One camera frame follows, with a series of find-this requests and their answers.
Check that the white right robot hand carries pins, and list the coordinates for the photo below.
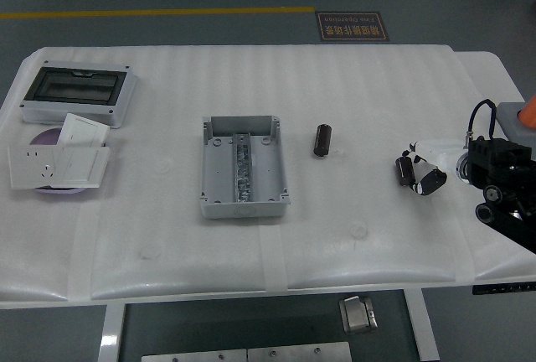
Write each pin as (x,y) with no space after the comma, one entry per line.
(433,182)

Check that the dark brown cylindrical battery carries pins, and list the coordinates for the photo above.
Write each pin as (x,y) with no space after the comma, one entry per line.
(322,140)
(405,172)

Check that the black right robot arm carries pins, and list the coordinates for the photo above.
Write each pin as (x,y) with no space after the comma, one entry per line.
(494,161)

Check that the open grey plastic box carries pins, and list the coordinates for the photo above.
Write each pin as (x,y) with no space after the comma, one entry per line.
(218,169)

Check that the grey box with dark lid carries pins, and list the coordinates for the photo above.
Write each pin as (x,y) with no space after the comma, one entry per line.
(75,85)

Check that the grey square base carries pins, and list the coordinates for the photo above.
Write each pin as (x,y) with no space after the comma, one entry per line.
(508,117)

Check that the black table control panel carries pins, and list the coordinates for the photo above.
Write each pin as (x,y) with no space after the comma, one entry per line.
(502,288)

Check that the white table leg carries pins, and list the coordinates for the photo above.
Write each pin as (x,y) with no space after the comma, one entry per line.
(423,328)
(111,332)

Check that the brown floor sign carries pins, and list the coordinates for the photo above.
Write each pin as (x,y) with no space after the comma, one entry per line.
(352,27)

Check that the grey metal floor plate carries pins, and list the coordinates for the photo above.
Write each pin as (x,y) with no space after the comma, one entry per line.
(299,353)
(192,356)

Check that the white foam table mat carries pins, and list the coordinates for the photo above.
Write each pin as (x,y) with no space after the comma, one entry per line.
(167,85)

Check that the purple round plate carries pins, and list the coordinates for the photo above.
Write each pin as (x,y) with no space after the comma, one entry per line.
(46,138)

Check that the white socket panel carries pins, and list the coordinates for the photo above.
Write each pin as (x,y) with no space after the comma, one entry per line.
(29,169)

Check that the silver metal bracket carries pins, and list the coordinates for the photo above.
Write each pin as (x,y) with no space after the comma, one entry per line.
(356,316)

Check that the white switch panel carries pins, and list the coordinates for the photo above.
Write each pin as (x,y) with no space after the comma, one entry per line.
(81,129)
(84,165)

